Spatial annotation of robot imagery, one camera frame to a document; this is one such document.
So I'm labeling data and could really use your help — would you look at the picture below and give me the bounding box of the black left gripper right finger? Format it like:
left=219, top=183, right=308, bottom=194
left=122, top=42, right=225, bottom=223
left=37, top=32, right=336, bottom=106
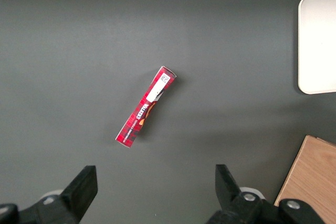
left=207, top=164, right=326, bottom=224

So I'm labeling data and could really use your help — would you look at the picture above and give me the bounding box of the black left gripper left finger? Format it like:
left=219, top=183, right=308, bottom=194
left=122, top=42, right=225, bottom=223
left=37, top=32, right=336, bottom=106
left=0, top=165, right=99, bottom=224

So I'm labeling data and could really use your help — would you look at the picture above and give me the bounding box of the wooden drawer cabinet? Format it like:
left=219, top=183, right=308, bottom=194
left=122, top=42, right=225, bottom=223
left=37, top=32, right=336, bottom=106
left=274, top=134, right=336, bottom=224

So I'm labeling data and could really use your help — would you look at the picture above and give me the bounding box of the red tartan biscuit box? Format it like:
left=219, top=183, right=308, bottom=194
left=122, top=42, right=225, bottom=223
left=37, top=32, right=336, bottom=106
left=114, top=66, right=177, bottom=149

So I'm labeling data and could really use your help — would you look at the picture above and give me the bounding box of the beige plastic tray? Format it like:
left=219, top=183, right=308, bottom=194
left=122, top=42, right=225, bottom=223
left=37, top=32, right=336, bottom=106
left=298, top=0, right=336, bottom=95

